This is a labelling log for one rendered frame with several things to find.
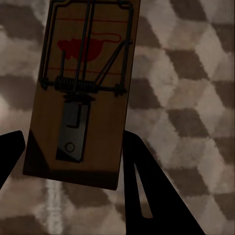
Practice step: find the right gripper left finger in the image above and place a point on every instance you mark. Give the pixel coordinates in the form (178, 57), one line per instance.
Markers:
(12, 145)

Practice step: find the mousetrap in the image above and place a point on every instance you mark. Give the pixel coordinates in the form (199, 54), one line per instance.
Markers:
(82, 92)

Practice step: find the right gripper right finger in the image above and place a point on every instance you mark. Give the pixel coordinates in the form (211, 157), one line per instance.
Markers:
(170, 214)

